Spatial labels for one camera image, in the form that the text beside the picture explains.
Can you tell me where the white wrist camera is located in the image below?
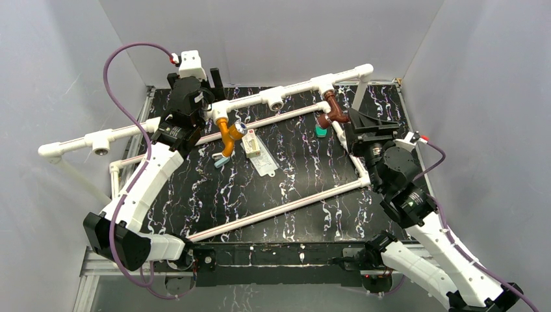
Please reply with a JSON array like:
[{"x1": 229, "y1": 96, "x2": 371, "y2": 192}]
[
  {"x1": 170, "y1": 50, "x2": 207, "y2": 82},
  {"x1": 393, "y1": 131, "x2": 429, "y2": 152}
]

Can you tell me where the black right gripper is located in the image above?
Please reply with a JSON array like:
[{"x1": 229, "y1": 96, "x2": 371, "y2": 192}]
[{"x1": 343, "y1": 108, "x2": 400, "y2": 193}]

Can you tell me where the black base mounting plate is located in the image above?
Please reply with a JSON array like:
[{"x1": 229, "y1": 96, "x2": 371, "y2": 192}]
[{"x1": 165, "y1": 240, "x2": 394, "y2": 294}]

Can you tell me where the brown water faucet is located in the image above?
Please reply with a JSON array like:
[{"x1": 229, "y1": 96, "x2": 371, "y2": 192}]
[{"x1": 317, "y1": 90, "x2": 350, "y2": 129}]

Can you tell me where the orange water faucet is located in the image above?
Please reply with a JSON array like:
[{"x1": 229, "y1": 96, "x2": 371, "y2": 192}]
[{"x1": 216, "y1": 118, "x2": 248, "y2": 157}]

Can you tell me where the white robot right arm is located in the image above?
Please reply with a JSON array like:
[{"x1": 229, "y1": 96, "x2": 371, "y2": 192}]
[{"x1": 344, "y1": 109, "x2": 523, "y2": 311}]

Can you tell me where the small cardboard box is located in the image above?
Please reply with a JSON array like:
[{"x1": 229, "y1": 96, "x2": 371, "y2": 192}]
[{"x1": 241, "y1": 129, "x2": 261, "y2": 159}]

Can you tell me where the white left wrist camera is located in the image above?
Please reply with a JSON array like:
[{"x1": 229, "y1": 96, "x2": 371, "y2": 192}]
[{"x1": 170, "y1": 50, "x2": 207, "y2": 82}]

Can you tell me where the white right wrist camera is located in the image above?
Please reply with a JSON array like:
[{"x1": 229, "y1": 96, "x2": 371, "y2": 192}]
[{"x1": 393, "y1": 131, "x2": 429, "y2": 152}]

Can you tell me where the white PVC pipe frame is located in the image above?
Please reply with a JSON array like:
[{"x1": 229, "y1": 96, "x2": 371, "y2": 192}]
[{"x1": 38, "y1": 63, "x2": 374, "y2": 243}]

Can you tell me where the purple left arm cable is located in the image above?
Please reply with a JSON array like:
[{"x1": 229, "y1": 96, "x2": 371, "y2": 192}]
[{"x1": 102, "y1": 42, "x2": 192, "y2": 301}]

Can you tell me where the aluminium rail frame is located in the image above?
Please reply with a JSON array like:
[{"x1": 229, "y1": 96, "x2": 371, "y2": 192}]
[{"x1": 74, "y1": 251, "x2": 442, "y2": 311}]

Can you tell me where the light blue tape roll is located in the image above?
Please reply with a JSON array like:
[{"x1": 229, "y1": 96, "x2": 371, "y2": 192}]
[{"x1": 214, "y1": 157, "x2": 230, "y2": 168}]

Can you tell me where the clear plastic bag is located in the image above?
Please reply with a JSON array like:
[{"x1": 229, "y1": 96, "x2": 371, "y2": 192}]
[{"x1": 249, "y1": 137, "x2": 279, "y2": 177}]

